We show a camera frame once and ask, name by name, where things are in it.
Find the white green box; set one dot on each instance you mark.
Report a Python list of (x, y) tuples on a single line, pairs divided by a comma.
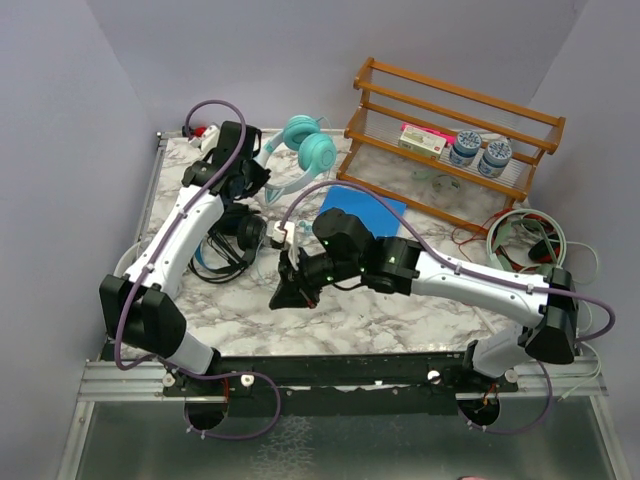
[(421, 142)]

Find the teal cat-ear headphones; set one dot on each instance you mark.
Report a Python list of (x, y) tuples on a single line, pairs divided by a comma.
[(316, 154)]

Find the black blue headphones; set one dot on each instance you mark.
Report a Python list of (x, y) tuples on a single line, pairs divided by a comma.
[(236, 238)]

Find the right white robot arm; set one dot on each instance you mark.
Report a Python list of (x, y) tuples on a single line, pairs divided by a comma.
[(540, 307)]

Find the red black headphones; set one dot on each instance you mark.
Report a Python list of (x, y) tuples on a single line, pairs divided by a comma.
[(547, 249)]

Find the white over-ear headphones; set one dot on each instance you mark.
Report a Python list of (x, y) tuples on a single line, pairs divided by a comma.
[(130, 262)]

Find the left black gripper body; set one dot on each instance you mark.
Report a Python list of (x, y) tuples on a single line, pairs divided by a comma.
[(255, 176)]

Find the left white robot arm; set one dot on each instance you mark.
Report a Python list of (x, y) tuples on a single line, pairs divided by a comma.
[(138, 306)]

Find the left blue-lid jar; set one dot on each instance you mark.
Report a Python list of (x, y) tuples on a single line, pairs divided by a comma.
[(465, 148)]

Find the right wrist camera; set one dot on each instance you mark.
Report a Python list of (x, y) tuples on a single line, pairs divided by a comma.
[(282, 235)]

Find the tape roll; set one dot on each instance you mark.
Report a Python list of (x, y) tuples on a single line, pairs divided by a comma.
[(445, 185)]

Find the right blue-lid jar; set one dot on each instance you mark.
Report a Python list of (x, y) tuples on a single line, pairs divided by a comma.
[(495, 158)]

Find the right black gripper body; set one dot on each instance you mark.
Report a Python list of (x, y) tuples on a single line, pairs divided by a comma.
[(321, 270)]

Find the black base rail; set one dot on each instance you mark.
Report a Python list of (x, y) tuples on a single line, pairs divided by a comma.
[(333, 385)]

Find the wooden shelf rack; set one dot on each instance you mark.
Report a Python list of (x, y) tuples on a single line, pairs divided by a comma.
[(444, 150)]

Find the blue notebook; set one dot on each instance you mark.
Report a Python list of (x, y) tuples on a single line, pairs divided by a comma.
[(377, 218)]

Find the red black connector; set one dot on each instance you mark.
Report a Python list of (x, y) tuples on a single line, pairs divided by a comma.
[(193, 131)]

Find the green headphones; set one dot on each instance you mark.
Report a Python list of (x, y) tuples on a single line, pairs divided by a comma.
[(498, 261)]

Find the blue-lid jar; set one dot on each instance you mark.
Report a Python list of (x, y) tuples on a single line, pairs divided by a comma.
[(465, 148), (495, 158)]

